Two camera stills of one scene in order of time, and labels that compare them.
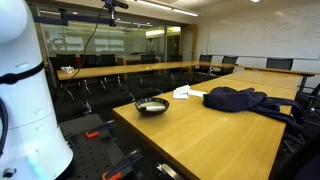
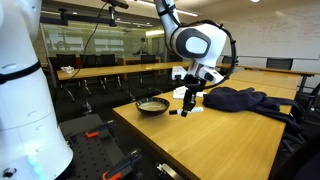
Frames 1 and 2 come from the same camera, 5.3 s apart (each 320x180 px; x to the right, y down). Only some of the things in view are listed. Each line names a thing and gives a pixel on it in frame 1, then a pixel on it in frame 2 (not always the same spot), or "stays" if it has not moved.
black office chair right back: x=279 y=63 stays
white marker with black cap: x=154 y=108 to x=179 y=111
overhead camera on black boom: x=81 y=19 stays
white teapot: x=68 y=69 stays
